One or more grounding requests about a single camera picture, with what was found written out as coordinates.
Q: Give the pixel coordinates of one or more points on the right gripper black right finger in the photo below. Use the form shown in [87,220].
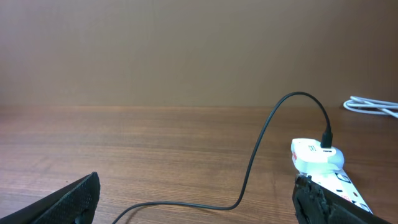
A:
[315,204]

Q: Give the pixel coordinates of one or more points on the white USB charger plug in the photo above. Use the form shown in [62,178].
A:
[310,158]

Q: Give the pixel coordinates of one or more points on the white power strip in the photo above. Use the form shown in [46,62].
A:
[339,183]

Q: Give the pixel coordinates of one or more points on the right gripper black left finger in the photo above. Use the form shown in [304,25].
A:
[76,203]

